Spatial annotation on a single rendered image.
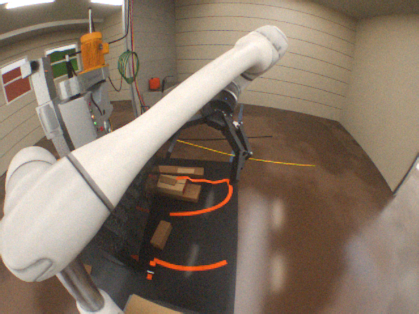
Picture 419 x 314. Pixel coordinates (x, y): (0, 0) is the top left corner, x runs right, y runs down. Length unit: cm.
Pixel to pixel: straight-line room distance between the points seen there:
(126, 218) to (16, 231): 122
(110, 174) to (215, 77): 22
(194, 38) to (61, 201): 571
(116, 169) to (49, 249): 13
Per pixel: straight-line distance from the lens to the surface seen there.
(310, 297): 198
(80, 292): 57
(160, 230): 182
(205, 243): 182
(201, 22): 579
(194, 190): 213
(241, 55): 33
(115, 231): 133
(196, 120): 35
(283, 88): 569
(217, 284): 170
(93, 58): 186
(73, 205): 19
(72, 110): 126
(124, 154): 22
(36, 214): 20
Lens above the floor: 170
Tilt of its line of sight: 37 degrees down
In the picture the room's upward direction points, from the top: straight up
